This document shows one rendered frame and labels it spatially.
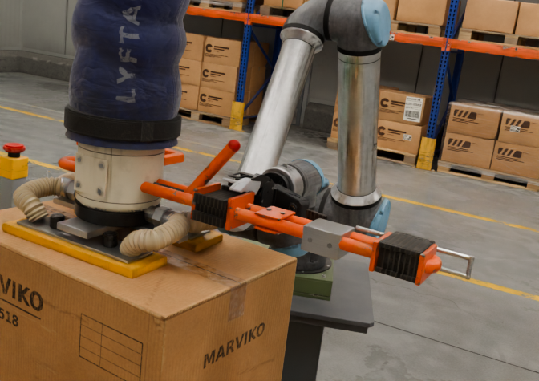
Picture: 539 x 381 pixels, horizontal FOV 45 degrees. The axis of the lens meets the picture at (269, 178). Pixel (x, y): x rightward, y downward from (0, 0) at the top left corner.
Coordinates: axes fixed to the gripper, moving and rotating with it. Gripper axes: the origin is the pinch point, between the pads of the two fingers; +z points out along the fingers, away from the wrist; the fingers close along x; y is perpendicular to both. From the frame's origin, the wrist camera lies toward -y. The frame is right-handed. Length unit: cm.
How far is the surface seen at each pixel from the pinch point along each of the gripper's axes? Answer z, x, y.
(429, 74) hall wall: -838, -12, 180
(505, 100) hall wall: -841, -32, 71
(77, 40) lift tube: 7.3, 26.0, 33.3
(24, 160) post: -52, -21, 111
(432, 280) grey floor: -322, -120, 23
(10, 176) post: -47, -26, 112
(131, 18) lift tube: 6.6, 31.2, 21.5
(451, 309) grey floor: -282, -120, 2
